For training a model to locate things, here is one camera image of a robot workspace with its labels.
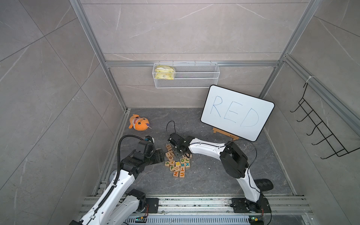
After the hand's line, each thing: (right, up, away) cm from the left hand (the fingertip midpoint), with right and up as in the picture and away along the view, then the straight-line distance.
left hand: (160, 152), depth 78 cm
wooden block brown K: (+6, -8, +8) cm, 13 cm away
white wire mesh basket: (+15, +51, +22) cm, 58 cm away
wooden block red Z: (+9, -14, +3) cm, 16 cm away
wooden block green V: (+3, -9, +7) cm, 12 cm away
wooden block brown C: (+2, +1, +15) cm, 15 cm away
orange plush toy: (-19, +16, +20) cm, 32 cm away
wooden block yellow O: (+10, -9, +7) cm, 15 cm away
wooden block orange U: (+12, -14, +3) cm, 19 cm away
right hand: (+10, -2, +15) cm, 18 cm away
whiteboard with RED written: (+51, +22, +13) cm, 57 cm away
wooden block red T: (+12, -12, +5) cm, 18 cm away
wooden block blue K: (+16, -10, +7) cm, 20 cm away
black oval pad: (+59, -18, -1) cm, 62 cm away
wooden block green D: (+12, -7, +9) cm, 17 cm away
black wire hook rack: (+79, +8, -16) cm, 81 cm away
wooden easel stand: (+48, +6, +19) cm, 52 cm away
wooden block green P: (+6, -11, +5) cm, 14 cm away
